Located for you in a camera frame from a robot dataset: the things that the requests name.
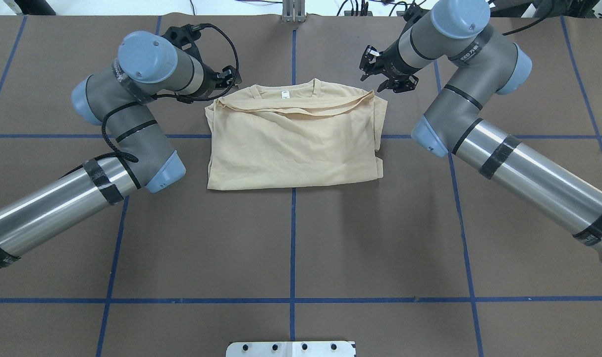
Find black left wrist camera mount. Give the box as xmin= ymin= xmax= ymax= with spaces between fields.
xmin=161 ymin=23 xmax=204 ymax=60

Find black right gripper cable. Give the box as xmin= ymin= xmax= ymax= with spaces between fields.
xmin=502 ymin=0 xmax=559 ymax=36

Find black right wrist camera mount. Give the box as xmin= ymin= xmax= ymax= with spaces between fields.
xmin=402 ymin=4 xmax=430 ymax=27

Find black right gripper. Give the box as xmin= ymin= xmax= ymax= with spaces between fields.
xmin=359 ymin=42 xmax=420 ymax=93

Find beige long-sleeve printed shirt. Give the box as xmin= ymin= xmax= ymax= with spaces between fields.
xmin=205 ymin=79 xmax=387 ymax=191

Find black cables at table edge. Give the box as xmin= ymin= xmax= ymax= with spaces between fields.
xmin=335 ymin=0 xmax=428 ymax=17

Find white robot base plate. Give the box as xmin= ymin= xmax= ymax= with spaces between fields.
xmin=225 ymin=341 xmax=357 ymax=357

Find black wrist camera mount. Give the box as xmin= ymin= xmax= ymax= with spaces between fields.
xmin=161 ymin=23 xmax=204 ymax=60
xmin=402 ymin=4 xmax=430 ymax=27

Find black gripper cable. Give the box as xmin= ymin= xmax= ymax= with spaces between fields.
xmin=101 ymin=23 xmax=241 ymax=164
xmin=502 ymin=0 xmax=559 ymax=36

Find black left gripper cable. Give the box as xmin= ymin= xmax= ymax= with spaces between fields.
xmin=101 ymin=23 xmax=241 ymax=164

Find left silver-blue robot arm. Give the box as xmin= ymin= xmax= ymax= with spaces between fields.
xmin=0 ymin=23 xmax=240 ymax=269

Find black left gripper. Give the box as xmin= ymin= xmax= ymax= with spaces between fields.
xmin=200 ymin=64 xmax=242 ymax=100

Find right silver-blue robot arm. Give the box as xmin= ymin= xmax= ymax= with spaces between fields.
xmin=359 ymin=0 xmax=602 ymax=264

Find dark equipment box top right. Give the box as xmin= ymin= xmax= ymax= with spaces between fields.
xmin=489 ymin=0 xmax=600 ymax=18

